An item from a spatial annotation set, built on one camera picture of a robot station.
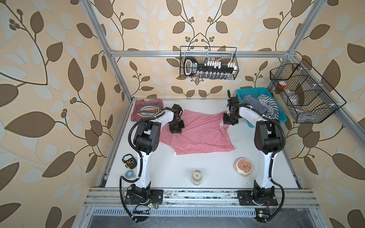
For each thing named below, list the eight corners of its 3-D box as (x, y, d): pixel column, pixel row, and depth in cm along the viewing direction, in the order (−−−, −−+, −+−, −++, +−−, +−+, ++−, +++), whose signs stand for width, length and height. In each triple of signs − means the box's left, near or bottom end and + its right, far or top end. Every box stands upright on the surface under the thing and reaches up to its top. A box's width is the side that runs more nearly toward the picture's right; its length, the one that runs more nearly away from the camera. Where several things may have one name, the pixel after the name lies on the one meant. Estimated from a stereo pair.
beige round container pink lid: (236, 176, 83) (237, 174, 80) (232, 159, 90) (234, 156, 87) (253, 176, 83) (255, 174, 80) (248, 159, 90) (250, 156, 87)
